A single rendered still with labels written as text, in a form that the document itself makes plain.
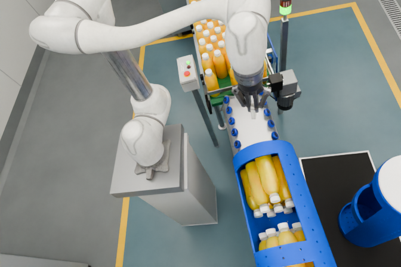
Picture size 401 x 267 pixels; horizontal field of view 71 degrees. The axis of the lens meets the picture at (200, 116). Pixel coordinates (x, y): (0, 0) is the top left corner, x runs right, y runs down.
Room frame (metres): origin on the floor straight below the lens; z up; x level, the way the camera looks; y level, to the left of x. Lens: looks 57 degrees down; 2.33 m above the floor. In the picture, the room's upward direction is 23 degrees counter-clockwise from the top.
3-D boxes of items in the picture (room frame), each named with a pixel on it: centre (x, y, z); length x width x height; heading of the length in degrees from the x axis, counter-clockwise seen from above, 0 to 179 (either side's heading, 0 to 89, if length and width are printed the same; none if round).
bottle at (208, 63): (1.19, -0.17, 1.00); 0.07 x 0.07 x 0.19
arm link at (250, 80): (0.51, -0.18, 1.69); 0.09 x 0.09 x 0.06
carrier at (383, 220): (0.12, -0.71, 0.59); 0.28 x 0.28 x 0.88
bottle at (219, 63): (1.18, -0.24, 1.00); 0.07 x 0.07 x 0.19
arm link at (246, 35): (0.52, -0.19, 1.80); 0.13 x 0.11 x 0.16; 149
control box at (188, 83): (1.17, -0.04, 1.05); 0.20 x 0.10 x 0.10; 169
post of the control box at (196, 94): (1.17, -0.04, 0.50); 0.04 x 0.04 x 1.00; 79
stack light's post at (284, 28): (1.22, -0.71, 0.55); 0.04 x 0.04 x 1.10; 79
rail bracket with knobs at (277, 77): (0.92, -0.49, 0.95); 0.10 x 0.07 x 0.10; 79
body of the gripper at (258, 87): (0.51, -0.18, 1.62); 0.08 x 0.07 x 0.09; 57
